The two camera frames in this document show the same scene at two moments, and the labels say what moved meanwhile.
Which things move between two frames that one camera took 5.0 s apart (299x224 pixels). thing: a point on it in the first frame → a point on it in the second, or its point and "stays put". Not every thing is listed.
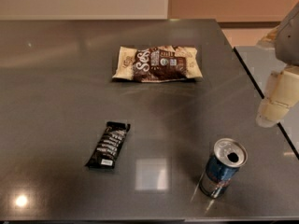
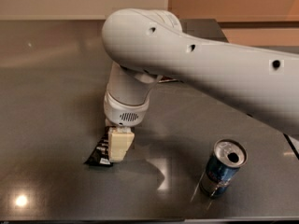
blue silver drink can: x=223 y=163 stays put
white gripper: x=289 y=40 → x=123 y=113
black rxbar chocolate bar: x=106 y=152 stays put
